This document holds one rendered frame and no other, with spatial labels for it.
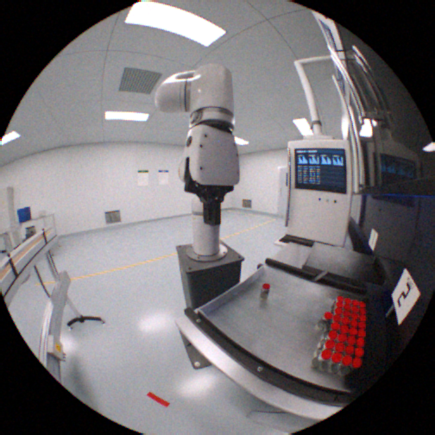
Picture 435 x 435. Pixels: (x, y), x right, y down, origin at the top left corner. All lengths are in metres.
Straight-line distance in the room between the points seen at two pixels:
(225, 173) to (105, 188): 4.87
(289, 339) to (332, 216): 0.88
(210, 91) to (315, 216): 0.98
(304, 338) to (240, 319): 0.15
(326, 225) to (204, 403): 1.45
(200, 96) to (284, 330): 0.47
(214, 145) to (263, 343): 0.36
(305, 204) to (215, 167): 0.92
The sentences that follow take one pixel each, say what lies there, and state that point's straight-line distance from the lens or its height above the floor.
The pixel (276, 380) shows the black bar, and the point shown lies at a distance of 0.27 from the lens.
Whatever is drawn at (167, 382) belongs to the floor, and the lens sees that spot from 1.20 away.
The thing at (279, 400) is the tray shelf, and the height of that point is 0.88.
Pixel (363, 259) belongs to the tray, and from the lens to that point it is 0.78.
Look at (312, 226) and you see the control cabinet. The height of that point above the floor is 0.91.
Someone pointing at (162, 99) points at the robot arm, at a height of 1.32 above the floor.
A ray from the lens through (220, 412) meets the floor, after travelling 1.15.
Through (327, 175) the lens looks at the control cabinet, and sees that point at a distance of 1.05.
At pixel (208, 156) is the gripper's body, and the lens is 0.21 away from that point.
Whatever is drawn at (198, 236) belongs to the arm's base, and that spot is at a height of 0.96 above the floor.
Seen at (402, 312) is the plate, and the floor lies 1.01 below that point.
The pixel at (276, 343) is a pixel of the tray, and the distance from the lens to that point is 0.31.
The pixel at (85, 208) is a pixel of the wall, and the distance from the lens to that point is 5.14.
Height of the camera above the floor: 1.15
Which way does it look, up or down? 12 degrees down
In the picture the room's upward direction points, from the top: straight up
